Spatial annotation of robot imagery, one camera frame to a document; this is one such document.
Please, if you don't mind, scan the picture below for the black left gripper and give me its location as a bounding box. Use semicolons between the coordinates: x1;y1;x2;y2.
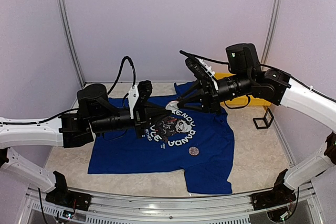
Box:
90;102;172;140

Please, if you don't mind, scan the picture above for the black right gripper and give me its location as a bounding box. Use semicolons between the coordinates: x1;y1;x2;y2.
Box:
177;70;254;114

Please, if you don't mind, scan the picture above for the blue printed t-shirt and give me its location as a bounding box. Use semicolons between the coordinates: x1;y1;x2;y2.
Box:
87;81;236;195

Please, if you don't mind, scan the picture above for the yellow plastic tray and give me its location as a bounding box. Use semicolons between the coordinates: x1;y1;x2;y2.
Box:
215;72;271;106

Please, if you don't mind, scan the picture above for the round patterned brooch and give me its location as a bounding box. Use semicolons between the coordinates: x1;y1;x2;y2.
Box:
188;146;200;156

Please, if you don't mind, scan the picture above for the black brooch box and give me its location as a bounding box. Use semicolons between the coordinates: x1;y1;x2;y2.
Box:
253;108;274;130

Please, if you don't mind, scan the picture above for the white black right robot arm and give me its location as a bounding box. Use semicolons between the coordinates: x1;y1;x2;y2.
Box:
223;106;330;193

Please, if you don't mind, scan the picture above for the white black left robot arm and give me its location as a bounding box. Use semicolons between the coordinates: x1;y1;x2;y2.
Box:
1;103;171;206

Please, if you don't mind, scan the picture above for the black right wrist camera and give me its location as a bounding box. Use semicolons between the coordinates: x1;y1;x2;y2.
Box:
225;43;261;74

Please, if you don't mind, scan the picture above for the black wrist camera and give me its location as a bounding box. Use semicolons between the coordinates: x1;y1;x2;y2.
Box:
225;43;261;74
77;83;119;120

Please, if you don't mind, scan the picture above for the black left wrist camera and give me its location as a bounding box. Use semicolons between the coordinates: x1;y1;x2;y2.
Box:
77;83;119;120

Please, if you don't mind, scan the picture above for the front aluminium rail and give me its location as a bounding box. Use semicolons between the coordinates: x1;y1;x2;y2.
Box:
17;183;323;223

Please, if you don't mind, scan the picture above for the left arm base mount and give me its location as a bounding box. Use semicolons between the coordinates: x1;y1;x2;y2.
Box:
45;191;92;211

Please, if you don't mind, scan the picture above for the right aluminium frame post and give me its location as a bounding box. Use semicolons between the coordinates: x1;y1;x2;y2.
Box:
261;0;281;64

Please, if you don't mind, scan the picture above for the aluminium frame post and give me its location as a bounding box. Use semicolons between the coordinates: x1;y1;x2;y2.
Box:
57;0;86;88
261;0;281;64

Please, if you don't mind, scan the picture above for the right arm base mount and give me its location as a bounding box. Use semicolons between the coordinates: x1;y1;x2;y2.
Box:
251;190;297;210

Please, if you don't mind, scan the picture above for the left aluminium frame post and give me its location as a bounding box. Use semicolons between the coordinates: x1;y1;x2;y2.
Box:
57;0;86;88

